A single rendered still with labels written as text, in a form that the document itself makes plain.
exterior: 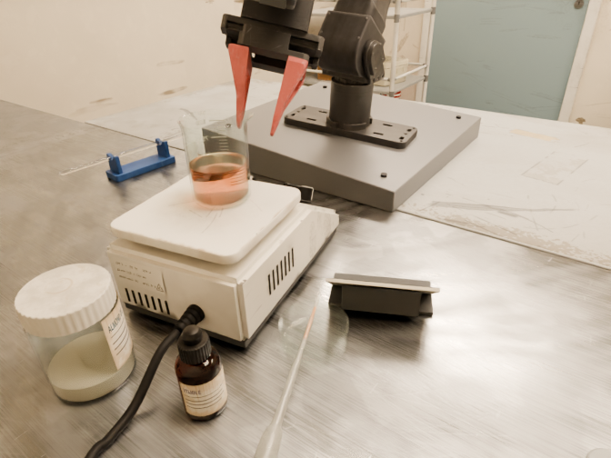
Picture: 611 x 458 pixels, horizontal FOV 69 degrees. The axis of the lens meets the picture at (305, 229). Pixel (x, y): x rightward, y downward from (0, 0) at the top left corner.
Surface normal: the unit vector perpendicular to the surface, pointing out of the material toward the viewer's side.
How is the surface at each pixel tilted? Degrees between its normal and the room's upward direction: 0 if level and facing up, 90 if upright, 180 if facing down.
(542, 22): 90
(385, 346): 0
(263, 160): 90
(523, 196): 0
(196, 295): 90
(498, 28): 90
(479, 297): 0
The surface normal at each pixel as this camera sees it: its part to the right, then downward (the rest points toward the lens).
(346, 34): -0.46, -0.16
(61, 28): 0.81, 0.28
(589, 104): -0.58, 0.43
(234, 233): -0.03, -0.86
